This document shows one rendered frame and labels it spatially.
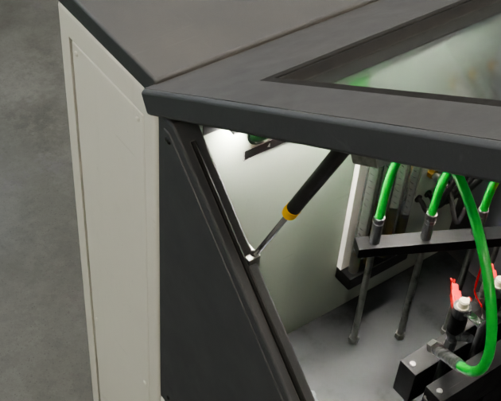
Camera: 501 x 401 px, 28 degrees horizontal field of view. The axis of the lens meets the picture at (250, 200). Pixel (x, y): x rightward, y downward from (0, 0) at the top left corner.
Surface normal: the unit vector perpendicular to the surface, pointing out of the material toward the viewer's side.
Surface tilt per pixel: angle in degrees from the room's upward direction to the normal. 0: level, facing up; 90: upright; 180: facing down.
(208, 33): 0
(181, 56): 0
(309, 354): 0
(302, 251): 90
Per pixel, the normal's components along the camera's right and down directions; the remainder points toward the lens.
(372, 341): 0.06, -0.71
